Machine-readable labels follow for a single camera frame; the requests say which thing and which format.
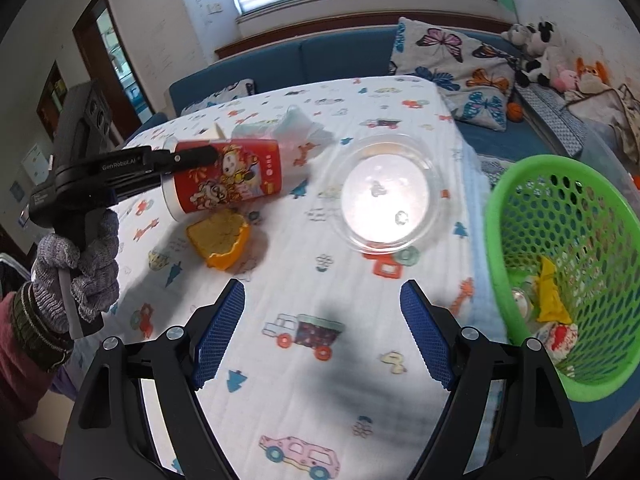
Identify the yellow snack packet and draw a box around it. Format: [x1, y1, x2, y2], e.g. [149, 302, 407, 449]
[532, 256, 573, 325]

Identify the clear plastic storage box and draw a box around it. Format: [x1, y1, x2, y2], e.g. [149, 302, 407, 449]
[590, 125, 640, 186]

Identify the blue sofa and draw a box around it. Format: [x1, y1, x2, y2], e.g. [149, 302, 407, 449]
[127, 27, 640, 448]

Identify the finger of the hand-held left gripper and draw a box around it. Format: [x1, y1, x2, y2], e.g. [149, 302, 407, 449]
[112, 174, 169, 204]
[161, 141, 220, 177]

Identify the grey plush toy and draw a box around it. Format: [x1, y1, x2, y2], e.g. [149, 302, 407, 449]
[501, 24, 531, 46]

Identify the pink plush toy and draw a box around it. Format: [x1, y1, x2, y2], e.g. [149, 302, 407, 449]
[552, 67, 581, 92]

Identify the small printed pillow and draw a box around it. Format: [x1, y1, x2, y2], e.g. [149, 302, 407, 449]
[182, 78, 256, 113]

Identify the clear plastic bowl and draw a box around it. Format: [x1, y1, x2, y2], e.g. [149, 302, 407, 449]
[327, 133, 451, 255]

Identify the white paper wrapper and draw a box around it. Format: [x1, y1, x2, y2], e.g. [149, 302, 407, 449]
[542, 321, 580, 363]

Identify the red cartoon paper cup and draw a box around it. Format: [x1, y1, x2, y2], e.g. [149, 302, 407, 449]
[161, 139, 285, 222]

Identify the person's left hand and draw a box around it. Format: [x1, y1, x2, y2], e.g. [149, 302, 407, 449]
[30, 210, 121, 336]

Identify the blue patterned cushion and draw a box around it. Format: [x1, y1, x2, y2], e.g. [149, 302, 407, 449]
[515, 85, 588, 158]

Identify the person's left forearm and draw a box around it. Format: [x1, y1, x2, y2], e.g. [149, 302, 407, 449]
[0, 280, 76, 421]

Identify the cow plush toy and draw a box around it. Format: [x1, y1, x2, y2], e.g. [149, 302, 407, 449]
[515, 21, 566, 88]

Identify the brown wooden door frame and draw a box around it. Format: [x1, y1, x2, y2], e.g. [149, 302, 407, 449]
[72, 0, 156, 143]

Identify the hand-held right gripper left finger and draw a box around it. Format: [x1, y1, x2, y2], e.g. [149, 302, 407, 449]
[60, 278, 247, 480]

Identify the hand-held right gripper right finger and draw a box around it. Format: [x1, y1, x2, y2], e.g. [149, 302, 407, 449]
[399, 279, 586, 480]

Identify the green plastic basket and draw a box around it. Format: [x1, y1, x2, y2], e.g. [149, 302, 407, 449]
[482, 155, 640, 403]

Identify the clear plastic bag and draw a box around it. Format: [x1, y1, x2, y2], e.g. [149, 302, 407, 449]
[230, 105, 336, 143]

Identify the butterfly print pillow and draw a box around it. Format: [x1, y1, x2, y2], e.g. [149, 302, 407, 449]
[389, 17, 523, 133]

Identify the cartoon car printed blanket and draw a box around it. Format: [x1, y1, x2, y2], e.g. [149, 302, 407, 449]
[67, 76, 506, 480]

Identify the beige crumpled cloth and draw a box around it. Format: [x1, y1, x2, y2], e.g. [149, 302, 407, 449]
[565, 82, 640, 161]

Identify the orange fox plush toy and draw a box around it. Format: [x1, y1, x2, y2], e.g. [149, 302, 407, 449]
[575, 56, 608, 93]

